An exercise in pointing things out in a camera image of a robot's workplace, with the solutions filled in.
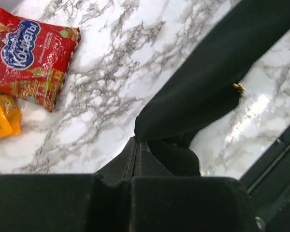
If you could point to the aluminium rail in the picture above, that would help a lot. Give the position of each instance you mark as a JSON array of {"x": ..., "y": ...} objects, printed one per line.
[{"x": 268, "y": 185}]

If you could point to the red candy bag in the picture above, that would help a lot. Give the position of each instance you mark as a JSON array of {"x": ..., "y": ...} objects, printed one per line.
[{"x": 34, "y": 58}]

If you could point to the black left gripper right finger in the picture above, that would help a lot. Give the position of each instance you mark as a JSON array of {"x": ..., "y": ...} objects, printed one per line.
[{"x": 161, "y": 202}]

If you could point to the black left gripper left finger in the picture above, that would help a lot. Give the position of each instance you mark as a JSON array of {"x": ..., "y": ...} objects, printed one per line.
[{"x": 64, "y": 202}]

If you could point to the orange snack packet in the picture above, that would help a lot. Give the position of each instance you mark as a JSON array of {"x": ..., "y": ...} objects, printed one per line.
[{"x": 10, "y": 116}]

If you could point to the gold jewelled brooch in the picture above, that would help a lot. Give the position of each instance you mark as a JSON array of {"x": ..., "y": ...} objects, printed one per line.
[{"x": 240, "y": 88}]

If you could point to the black t-shirt garment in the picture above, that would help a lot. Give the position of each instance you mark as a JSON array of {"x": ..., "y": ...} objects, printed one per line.
[{"x": 200, "y": 91}]

